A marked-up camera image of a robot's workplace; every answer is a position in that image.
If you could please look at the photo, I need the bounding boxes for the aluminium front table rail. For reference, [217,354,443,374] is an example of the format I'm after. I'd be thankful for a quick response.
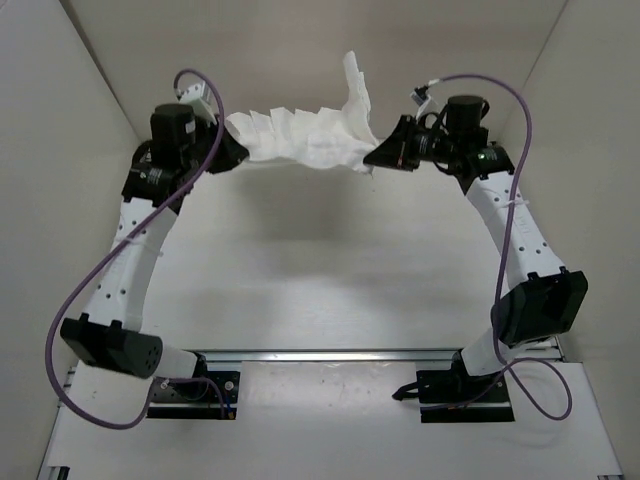
[201,349,456,363]

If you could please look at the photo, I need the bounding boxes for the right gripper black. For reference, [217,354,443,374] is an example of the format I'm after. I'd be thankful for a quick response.
[363,118,456,174]

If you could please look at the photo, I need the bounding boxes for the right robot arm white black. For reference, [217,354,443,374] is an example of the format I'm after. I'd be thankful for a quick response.
[364,95,588,401]

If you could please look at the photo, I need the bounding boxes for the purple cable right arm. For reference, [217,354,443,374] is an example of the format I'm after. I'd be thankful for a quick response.
[424,74,574,419]

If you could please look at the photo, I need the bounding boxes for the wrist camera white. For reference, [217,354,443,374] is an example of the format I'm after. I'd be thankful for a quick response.
[174,81,216,123]
[410,85,432,119]

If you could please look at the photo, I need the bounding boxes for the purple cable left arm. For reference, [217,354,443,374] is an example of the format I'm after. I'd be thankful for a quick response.
[45,69,226,431]

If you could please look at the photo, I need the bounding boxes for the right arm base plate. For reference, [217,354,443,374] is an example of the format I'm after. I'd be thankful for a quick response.
[392,370,515,424]

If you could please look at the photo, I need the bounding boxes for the white pleated skirt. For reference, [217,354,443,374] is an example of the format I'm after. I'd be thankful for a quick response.
[226,51,380,175]

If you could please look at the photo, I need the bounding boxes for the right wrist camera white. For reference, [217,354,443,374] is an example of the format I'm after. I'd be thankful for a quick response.
[410,85,432,119]

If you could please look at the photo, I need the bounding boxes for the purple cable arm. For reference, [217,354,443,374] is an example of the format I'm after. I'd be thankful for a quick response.
[45,69,226,431]
[424,74,574,419]

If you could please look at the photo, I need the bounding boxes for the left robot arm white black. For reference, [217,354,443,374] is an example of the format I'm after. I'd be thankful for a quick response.
[60,98,248,398]

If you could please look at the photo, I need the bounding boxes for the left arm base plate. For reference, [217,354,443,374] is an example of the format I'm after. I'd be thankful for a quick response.
[147,363,241,421]

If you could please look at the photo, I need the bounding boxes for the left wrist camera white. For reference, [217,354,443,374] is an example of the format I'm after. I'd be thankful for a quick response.
[174,81,216,123]

